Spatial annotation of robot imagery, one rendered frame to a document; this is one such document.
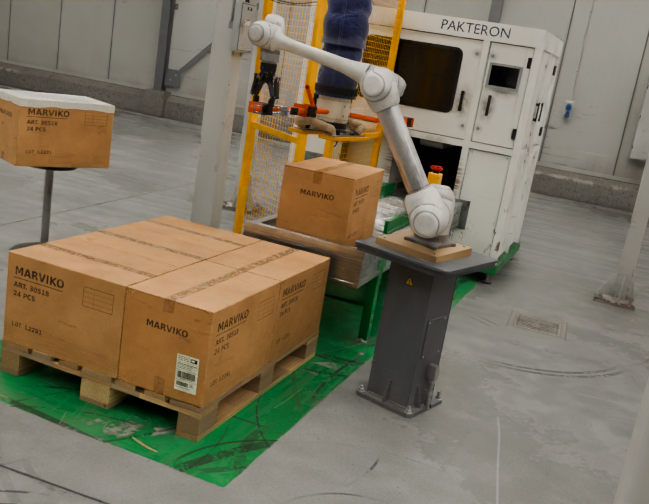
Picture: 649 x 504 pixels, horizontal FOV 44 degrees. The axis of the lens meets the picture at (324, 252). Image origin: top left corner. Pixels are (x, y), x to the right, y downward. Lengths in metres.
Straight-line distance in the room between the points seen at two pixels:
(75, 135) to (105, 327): 2.05
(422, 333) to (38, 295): 1.67
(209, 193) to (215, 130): 0.41
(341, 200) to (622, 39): 8.98
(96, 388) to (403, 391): 1.38
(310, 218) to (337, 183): 0.24
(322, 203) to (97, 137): 1.67
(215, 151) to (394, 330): 2.02
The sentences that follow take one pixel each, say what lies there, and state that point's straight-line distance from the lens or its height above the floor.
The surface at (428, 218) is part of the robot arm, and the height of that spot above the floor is 0.96.
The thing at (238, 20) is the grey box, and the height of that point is 1.65.
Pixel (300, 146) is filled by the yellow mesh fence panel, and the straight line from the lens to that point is 4.98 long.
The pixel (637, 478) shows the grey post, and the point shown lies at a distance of 0.70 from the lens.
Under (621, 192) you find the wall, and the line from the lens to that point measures 12.62.
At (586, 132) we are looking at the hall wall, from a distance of 12.69.
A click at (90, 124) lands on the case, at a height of 0.89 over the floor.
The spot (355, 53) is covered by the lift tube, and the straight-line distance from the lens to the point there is 4.15.
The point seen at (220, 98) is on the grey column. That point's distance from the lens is 5.17.
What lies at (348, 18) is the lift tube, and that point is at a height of 1.73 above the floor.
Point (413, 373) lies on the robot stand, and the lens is 3.72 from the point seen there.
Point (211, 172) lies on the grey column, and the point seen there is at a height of 0.69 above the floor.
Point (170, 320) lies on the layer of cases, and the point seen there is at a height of 0.46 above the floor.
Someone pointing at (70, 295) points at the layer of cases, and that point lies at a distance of 3.41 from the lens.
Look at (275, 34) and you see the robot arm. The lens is 3.54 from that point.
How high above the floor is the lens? 1.55
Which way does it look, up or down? 14 degrees down
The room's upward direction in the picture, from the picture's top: 9 degrees clockwise
